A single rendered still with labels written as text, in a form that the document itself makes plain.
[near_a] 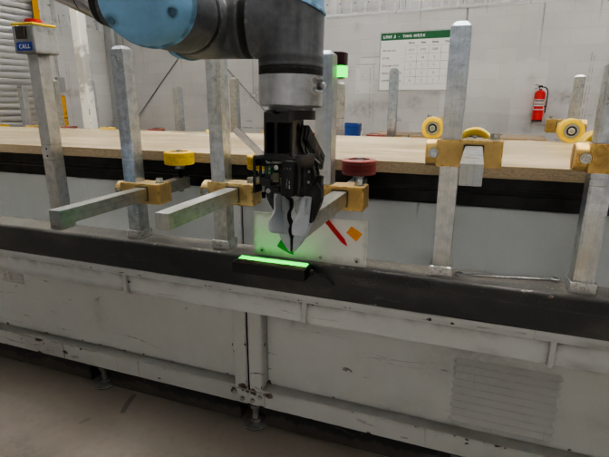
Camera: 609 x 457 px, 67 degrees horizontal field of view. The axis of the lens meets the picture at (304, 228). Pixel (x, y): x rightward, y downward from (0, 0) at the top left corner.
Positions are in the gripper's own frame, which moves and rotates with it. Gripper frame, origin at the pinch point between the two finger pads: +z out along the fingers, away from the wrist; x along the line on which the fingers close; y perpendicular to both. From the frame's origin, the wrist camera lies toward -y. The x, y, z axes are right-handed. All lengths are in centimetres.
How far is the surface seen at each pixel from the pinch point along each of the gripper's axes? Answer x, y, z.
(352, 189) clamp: 2.4, -25.5, -4.8
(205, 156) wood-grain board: -45, -45, -8
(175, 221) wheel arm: -23.5, -1.7, -0.6
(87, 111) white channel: -162, -120, -19
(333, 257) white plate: -1.3, -26.0, 10.3
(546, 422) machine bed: 49, -54, 56
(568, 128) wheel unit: 52, -113, -17
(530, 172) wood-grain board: 36, -46, -8
